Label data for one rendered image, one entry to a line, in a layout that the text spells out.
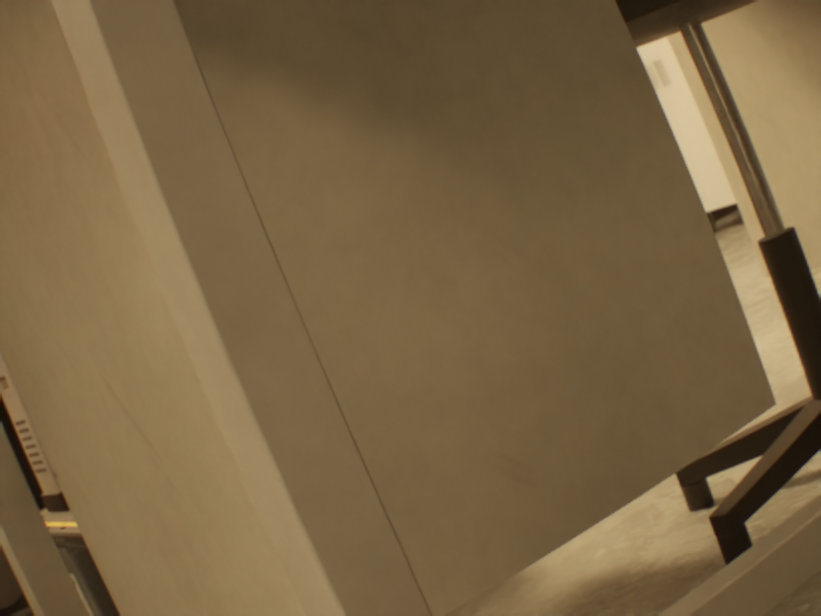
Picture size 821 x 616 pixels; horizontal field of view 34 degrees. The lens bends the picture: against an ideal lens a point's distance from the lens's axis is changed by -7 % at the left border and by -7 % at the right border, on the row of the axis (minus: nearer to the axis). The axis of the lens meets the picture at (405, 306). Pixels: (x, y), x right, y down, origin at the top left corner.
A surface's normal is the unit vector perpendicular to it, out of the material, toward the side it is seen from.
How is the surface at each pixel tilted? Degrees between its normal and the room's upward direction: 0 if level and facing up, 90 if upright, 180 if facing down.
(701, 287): 90
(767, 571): 90
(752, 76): 90
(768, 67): 90
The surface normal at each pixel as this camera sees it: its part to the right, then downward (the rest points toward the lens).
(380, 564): 0.49, -0.15
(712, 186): -0.78, 0.37
